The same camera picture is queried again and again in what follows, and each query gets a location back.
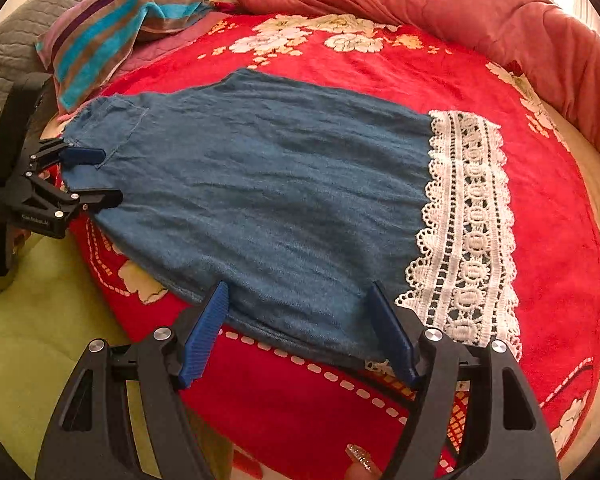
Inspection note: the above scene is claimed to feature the blue denim pants lace hem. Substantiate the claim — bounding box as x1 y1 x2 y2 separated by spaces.
62 70 522 368

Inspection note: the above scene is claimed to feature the left forearm green sleeve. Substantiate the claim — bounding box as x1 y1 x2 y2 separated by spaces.
0 231 234 480

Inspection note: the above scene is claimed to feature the right hand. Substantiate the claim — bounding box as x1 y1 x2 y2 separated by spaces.
344 444 381 480

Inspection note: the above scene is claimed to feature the red floral blanket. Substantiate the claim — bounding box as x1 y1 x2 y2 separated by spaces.
81 14 600 479

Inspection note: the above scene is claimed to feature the striped towel pillow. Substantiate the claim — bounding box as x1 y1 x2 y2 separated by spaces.
35 0 210 113

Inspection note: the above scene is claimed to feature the pink quilted bed sheet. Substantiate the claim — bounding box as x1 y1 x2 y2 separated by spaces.
82 11 230 105

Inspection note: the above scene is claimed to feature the rust red quilted comforter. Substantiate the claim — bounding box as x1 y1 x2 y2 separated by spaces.
237 0 600 153

